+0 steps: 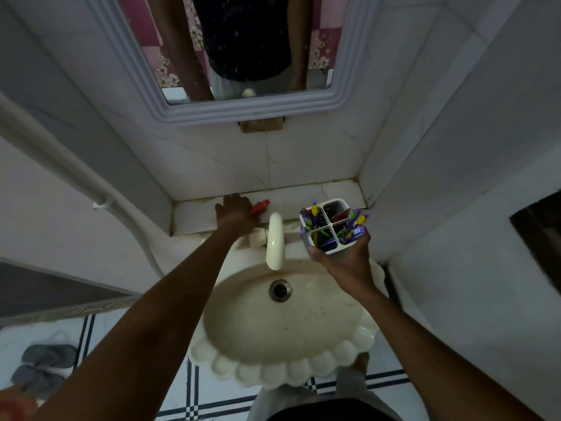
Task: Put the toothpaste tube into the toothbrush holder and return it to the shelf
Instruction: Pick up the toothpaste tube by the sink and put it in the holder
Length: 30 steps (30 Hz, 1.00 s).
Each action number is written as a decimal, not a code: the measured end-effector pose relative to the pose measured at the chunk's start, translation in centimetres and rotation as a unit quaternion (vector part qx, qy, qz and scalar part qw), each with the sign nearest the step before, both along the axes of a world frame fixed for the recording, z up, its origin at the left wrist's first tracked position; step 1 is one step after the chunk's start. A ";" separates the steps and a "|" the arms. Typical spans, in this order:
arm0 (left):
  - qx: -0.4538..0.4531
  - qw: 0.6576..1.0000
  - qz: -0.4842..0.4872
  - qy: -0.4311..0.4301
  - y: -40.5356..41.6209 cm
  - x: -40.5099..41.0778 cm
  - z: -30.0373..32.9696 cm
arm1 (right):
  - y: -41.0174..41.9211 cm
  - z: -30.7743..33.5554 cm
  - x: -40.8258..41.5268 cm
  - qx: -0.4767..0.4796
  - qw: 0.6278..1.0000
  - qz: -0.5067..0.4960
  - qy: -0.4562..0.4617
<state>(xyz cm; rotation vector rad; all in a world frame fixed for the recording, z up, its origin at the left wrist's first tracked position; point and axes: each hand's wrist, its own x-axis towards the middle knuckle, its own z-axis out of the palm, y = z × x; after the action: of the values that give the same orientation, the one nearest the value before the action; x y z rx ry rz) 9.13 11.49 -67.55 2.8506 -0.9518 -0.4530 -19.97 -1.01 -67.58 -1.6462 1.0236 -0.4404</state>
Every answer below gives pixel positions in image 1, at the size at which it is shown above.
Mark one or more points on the grey slipper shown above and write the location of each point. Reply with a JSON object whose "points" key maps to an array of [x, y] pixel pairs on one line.
{"points": [[37, 379], [49, 354]]}

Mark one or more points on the person's left hand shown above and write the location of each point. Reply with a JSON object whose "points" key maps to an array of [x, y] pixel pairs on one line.
{"points": [[233, 212]]}

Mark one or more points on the red toothpaste tube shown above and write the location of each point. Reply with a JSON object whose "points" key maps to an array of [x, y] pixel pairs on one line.
{"points": [[258, 207]]}

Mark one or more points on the person's right hand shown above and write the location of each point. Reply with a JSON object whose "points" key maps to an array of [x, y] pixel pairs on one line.
{"points": [[348, 267]]}

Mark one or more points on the cream plastic faucet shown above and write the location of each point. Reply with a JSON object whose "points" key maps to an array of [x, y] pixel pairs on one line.
{"points": [[275, 241]]}

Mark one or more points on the wooden mirror bracket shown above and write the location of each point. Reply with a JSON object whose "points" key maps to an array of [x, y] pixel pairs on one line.
{"points": [[261, 124]]}

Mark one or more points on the person's left forearm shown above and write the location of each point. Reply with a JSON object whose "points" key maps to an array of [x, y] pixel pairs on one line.
{"points": [[144, 333]]}

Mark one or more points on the metal sink drain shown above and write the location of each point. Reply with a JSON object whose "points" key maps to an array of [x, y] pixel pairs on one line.
{"points": [[280, 290]]}

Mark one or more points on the person's right thumb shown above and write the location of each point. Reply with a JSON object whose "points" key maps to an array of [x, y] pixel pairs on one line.
{"points": [[322, 256]]}

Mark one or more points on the white framed wall mirror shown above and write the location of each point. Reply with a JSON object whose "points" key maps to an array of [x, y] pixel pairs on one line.
{"points": [[236, 52]]}

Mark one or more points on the white wall pipe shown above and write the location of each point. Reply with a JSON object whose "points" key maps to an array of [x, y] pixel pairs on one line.
{"points": [[74, 170]]}

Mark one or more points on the person's right forearm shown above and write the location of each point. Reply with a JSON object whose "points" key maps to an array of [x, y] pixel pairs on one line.
{"points": [[438, 359]]}

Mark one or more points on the white four-compartment toothbrush holder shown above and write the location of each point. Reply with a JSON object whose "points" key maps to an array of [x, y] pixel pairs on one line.
{"points": [[329, 227]]}

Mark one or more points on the cream scalloped wash basin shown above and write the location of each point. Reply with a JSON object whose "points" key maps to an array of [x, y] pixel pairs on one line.
{"points": [[287, 320]]}

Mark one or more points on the purple yellow toothbrush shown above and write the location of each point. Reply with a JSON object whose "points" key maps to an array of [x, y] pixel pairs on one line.
{"points": [[357, 220], [312, 217]]}

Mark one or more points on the person's dark shirt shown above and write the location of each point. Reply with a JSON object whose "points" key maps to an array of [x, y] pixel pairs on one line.
{"points": [[324, 409]]}

